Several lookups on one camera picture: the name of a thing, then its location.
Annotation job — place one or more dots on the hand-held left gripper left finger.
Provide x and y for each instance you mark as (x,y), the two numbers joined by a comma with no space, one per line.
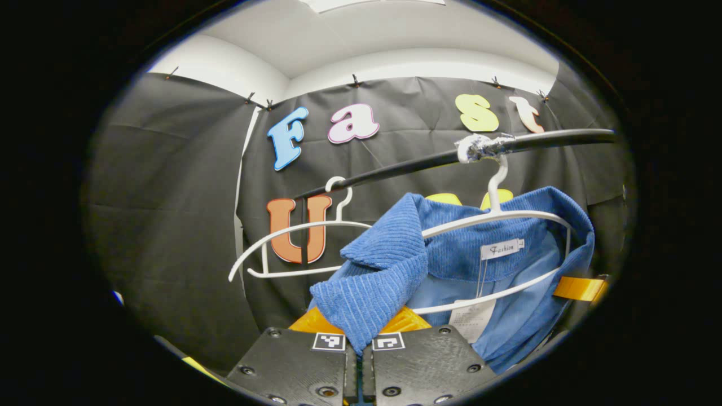
(293,366)

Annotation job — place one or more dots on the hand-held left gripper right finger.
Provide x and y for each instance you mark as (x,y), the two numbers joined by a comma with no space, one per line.
(423,366)

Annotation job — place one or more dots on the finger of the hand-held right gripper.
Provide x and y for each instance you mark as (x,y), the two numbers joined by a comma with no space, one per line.
(578,288)

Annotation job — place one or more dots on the white plastic hanger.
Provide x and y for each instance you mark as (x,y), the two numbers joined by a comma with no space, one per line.
(338,223)
(496,192)

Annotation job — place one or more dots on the black clothes rack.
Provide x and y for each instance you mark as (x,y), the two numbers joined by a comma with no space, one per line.
(406,166)

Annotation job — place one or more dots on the black backdrop cloth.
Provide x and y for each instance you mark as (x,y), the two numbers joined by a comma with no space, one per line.
(169,197)

